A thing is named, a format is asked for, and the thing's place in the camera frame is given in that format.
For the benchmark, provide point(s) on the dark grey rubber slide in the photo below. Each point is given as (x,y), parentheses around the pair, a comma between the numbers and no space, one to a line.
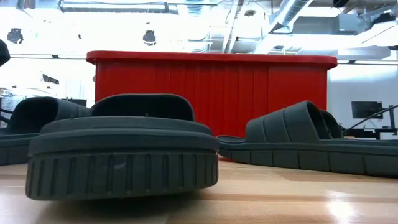
(295,149)
(28,115)
(332,126)
(121,161)

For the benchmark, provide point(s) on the silver ceiling air duct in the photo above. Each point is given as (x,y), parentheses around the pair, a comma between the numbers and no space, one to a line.
(290,14)

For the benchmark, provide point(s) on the red ribbed plastic bin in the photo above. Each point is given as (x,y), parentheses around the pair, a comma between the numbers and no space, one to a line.
(224,93)

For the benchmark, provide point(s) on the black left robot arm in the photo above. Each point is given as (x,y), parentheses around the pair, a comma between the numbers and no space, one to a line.
(3,53)

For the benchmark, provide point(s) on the dark office desk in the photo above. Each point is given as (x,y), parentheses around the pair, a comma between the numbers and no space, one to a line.
(370,132)

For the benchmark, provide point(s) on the black metal frame bar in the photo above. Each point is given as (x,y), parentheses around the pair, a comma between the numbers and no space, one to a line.
(370,118)

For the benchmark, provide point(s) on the black computer monitor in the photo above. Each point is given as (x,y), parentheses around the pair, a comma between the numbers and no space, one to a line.
(367,109)

